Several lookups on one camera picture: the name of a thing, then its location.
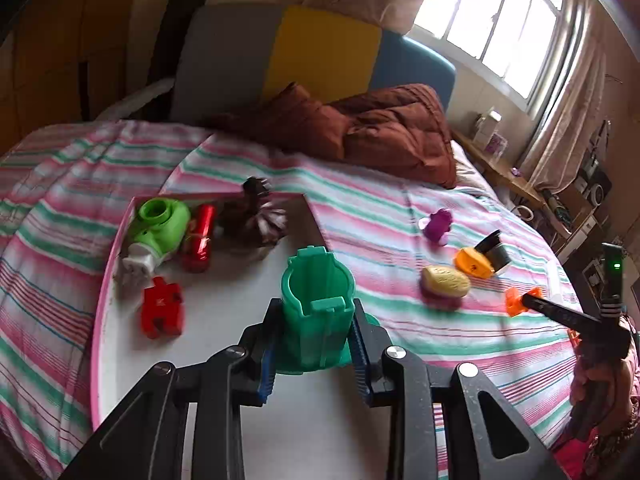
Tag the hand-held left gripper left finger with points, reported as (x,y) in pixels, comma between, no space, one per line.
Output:
(267,360)

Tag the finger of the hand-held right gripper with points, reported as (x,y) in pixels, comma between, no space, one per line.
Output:
(565,315)

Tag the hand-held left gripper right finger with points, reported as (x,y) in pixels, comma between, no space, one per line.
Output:
(362,355)

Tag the small orange block toy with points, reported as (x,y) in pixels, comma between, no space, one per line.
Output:
(515,302)

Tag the green cup toy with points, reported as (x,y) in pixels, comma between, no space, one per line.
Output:
(310,320)

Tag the pink-edged white cardboard box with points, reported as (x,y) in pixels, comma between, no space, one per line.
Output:
(225,310)

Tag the dark grey cup toy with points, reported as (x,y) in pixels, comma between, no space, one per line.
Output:
(495,255)

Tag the orange craft punch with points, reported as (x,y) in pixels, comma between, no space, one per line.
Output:
(470,262)

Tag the yellow oval toy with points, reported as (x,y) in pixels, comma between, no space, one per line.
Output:
(445,280)

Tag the red block toy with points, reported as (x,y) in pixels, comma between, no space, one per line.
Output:
(160,310)

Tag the red metallic cylinder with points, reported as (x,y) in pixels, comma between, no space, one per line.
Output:
(200,240)

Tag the dark brown flower toy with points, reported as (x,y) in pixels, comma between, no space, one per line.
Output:
(250,220)

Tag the purple dotted toy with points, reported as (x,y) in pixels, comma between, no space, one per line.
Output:
(437,225)

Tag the green plug night light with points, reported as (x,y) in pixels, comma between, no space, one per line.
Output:
(160,225)

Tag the person's right hand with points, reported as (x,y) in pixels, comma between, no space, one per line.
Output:
(579,380)

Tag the orange plastic item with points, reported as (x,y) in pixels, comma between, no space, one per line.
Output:
(575,341)

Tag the white tube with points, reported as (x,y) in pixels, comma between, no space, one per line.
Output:
(556,285)

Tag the grey radio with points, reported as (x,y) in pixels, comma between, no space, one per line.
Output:
(595,185)

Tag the white mug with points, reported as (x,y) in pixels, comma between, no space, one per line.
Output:
(524,212)

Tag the red cloth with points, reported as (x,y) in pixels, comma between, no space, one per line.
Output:
(567,460)

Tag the wooden bedside table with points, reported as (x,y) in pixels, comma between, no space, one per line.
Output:
(495,165)

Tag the white pillow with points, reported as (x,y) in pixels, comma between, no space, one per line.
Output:
(467,170)

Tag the purple printed box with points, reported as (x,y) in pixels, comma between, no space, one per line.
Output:
(496,144)

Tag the white carton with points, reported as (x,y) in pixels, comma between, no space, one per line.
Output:
(485,132)

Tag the brown quilt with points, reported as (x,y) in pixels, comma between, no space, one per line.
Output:
(390,130)

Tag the window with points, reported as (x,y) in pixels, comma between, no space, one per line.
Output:
(500,35)

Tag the grey yellow blue headboard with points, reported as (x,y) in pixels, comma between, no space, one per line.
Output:
(320,50)

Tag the wooden wardrobe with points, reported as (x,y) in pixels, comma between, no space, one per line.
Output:
(50,60)

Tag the white curved rail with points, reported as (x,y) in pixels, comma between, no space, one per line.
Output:
(145,92)

